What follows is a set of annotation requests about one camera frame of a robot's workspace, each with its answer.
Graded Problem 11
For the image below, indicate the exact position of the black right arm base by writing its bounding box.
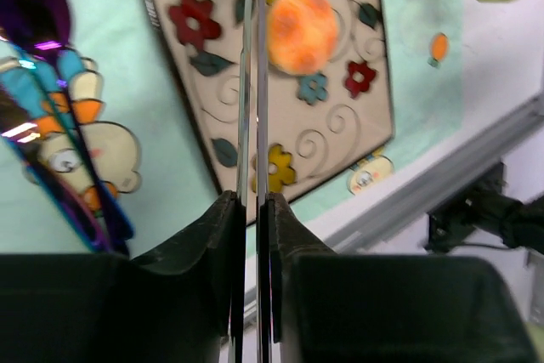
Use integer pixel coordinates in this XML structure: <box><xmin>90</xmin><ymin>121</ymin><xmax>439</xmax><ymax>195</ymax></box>
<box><xmin>423</xmin><ymin>162</ymin><xmax>543</xmax><ymax>254</ymax></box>

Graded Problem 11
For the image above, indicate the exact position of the aluminium table frame rail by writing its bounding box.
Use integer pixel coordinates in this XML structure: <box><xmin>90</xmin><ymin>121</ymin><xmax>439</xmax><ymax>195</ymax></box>
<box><xmin>312</xmin><ymin>97</ymin><xmax>543</xmax><ymax>252</ymax></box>

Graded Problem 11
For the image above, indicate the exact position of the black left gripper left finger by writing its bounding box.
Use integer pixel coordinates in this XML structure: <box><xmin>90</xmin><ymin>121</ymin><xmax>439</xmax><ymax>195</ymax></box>
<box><xmin>1</xmin><ymin>191</ymin><xmax>241</xmax><ymax>362</ymax></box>

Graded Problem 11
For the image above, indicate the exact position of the iridescent purple spoon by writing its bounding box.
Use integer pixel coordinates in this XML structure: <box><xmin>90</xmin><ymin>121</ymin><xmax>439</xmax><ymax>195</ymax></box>
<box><xmin>1</xmin><ymin>0</ymin><xmax>133</xmax><ymax>256</ymax></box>

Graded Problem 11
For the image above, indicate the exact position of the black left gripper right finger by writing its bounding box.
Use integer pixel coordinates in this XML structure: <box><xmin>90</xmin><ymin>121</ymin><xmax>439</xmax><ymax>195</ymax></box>
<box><xmin>258</xmin><ymin>193</ymin><xmax>539</xmax><ymax>362</ymax></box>

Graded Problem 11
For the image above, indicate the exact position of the square floral plate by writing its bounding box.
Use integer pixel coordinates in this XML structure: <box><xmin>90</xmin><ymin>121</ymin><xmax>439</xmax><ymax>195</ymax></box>
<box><xmin>144</xmin><ymin>0</ymin><xmax>394</xmax><ymax>200</ymax></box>

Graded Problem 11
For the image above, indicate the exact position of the round orange bread roll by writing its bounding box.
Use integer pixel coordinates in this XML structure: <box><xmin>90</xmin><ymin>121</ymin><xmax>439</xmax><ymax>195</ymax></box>
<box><xmin>266</xmin><ymin>0</ymin><xmax>339</xmax><ymax>76</ymax></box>

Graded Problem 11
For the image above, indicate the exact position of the iridescent purple knife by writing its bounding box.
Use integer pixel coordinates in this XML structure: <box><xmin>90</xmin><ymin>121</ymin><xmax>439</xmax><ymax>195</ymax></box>
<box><xmin>0</xmin><ymin>26</ymin><xmax>112</xmax><ymax>253</ymax></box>

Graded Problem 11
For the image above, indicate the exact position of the light green cartoon placemat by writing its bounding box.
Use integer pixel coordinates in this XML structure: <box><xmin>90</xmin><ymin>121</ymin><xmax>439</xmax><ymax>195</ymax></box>
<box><xmin>0</xmin><ymin>0</ymin><xmax>466</xmax><ymax>255</ymax></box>

